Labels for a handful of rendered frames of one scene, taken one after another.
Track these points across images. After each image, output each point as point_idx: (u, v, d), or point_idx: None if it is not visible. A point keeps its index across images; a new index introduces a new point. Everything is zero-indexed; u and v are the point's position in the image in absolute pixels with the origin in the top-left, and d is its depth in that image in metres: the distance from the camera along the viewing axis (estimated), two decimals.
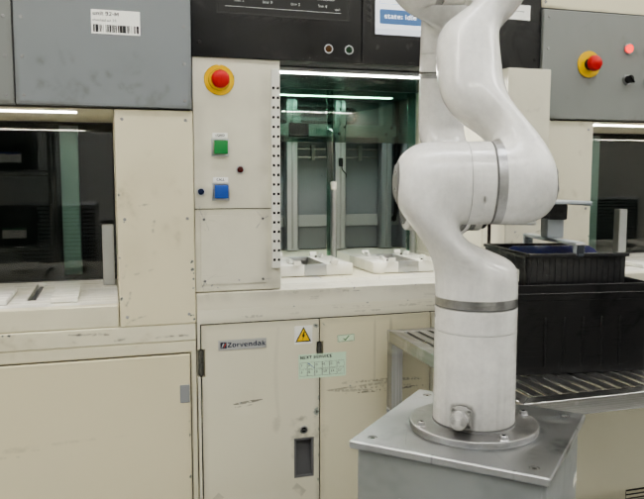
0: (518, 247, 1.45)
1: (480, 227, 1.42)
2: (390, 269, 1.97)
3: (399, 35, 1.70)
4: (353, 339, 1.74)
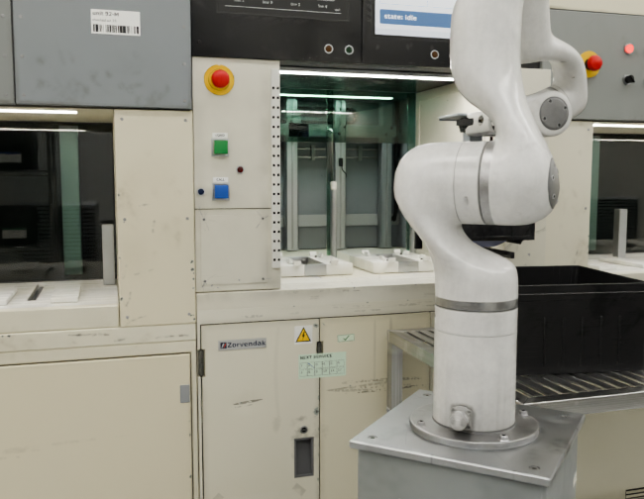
0: None
1: None
2: (390, 269, 1.97)
3: (399, 35, 1.70)
4: (353, 339, 1.74)
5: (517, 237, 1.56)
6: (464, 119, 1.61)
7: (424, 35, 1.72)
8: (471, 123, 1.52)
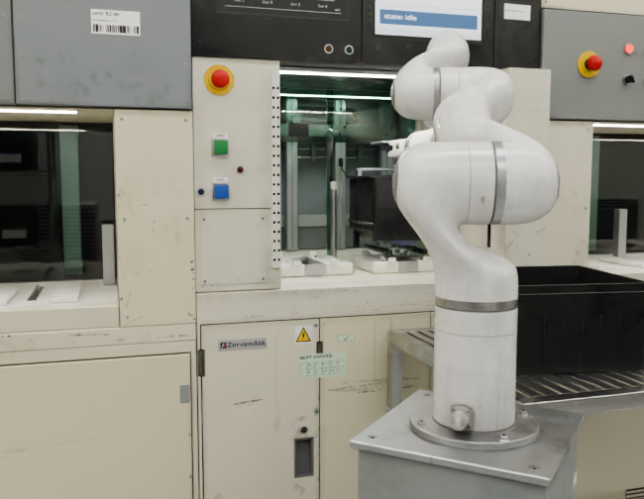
0: None
1: None
2: (390, 269, 1.97)
3: (399, 35, 1.70)
4: (353, 339, 1.74)
5: None
6: (388, 145, 2.04)
7: (424, 35, 1.72)
8: (391, 149, 1.95)
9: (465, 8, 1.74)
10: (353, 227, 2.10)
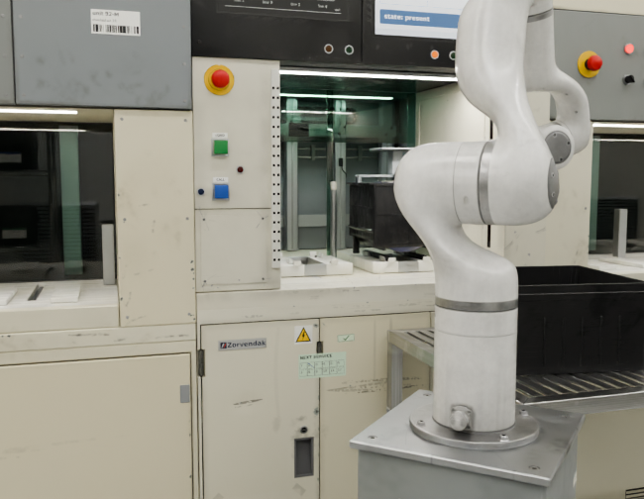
0: None
1: None
2: (390, 269, 1.97)
3: (399, 35, 1.70)
4: (353, 339, 1.74)
5: None
6: None
7: (424, 35, 1.72)
8: None
9: None
10: (353, 233, 2.10)
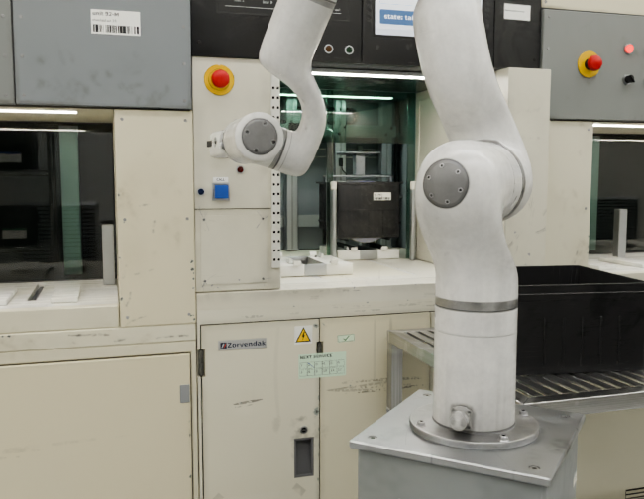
0: (368, 180, 2.29)
1: None
2: (353, 257, 2.27)
3: (399, 35, 1.70)
4: (353, 339, 1.74)
5: (386, 235, 2.30)
6: None
7: None
8: None
9: None
10: (322, 226, 2.41)
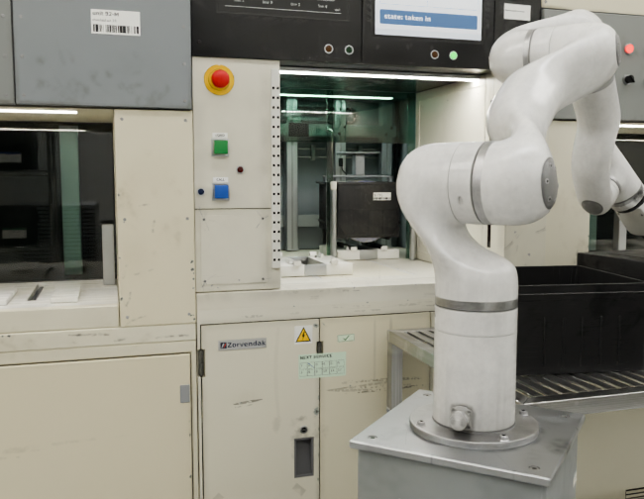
0: (368, 180, 2.29)
1: None
2: (353, 257, 2.27)
3: (399, 35, 1.70)
4: (353, 339, 1.74)
5: (386, 235, 2.30)
6: None
7: (424, 35, 1.72)
8: None
9: (465, 8, 1.74)
10: (322, 226, 2.41)
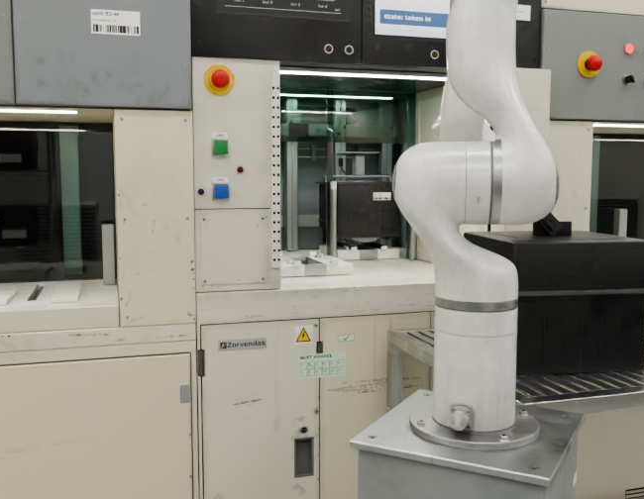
0: (368, 180, 2.29)
1: None
2: (353, 257, 2.27)
3: (399, 35, 1.70)
4: (353, 339, 1.74)
5: (386, 235, 2.30)
6: (547, 230, 1.45)
7: (424, 35, 1.72)
8: None
9: None
10: (322, 226, 2.41)
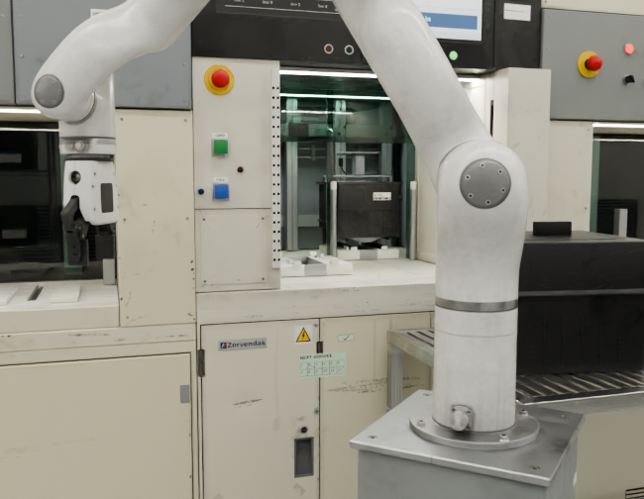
0: (368, 180, 2.29)
1: (115, 151, 1.13)
2: (353, 257, 2.27)
3: None
4: (353, 339, 1.74)
5: (386, 235, 2.30)
6: (68, 253, 1.08)
7: None
8: (75, 199, 1.07)
9: (465, 8, 1.74)
10: (322, 226, 2.41)
